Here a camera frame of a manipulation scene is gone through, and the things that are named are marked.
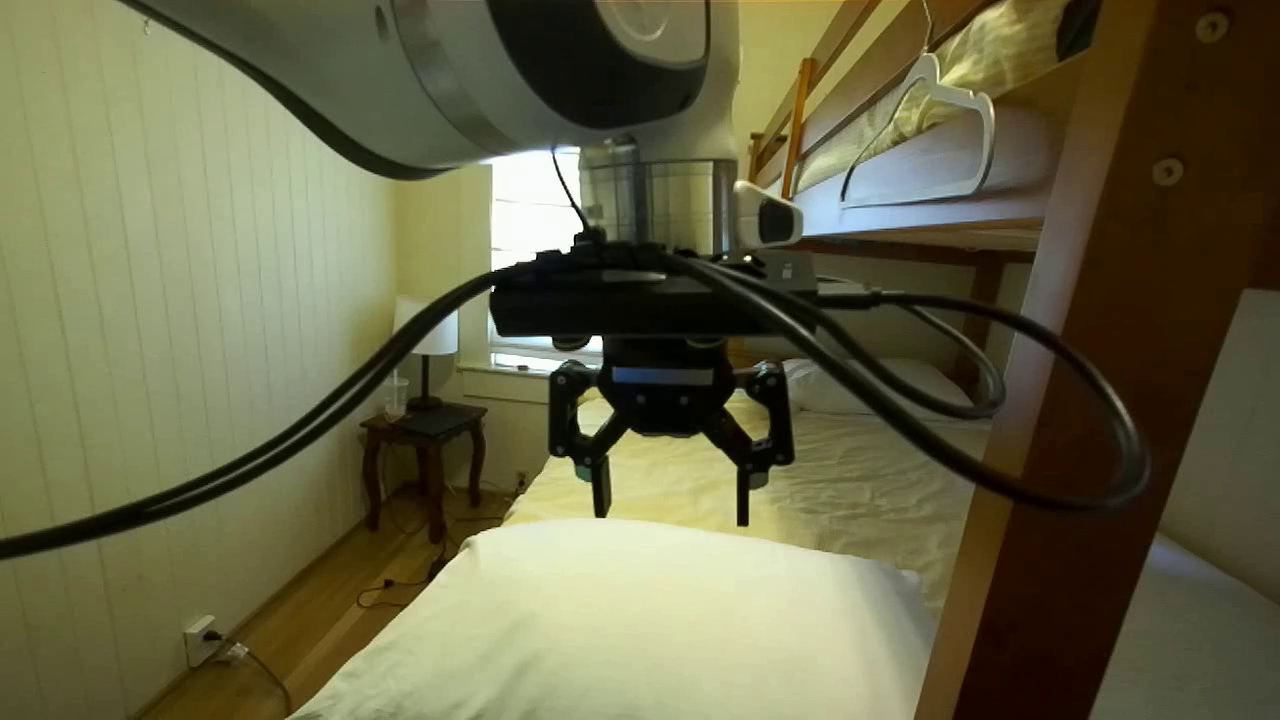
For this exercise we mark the white table lamp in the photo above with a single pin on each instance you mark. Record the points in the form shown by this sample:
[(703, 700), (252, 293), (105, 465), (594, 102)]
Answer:
[(434, 345)]

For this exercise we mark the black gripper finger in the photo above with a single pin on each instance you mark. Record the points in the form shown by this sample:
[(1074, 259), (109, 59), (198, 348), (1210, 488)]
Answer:
[(750, 483), (599, 476)]

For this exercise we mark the yellow bed blanket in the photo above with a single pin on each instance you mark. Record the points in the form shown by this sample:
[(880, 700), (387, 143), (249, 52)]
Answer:
[(849, 488)]

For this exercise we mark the white wall outlet plug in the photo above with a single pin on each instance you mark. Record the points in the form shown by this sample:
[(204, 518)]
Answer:
[(209, 643)]

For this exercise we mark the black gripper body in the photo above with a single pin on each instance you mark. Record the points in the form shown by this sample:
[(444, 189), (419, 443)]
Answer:
[(667, 391)]

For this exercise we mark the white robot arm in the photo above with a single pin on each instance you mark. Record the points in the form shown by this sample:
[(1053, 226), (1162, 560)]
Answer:
[(641, 91)]

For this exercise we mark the wooden bunk bed frame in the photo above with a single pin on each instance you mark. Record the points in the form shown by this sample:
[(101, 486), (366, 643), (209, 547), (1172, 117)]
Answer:
[(1159, 223)]

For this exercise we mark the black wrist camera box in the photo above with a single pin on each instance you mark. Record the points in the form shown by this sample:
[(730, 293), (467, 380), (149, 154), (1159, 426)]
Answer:
[(633, 293)]

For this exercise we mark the upper bunk mattress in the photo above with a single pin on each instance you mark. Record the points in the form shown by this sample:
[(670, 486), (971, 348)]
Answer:
[(1010, 197)]

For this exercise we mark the dark wooden side table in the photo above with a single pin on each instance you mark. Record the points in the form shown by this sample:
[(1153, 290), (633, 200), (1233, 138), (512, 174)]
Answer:
[(425, 433)]

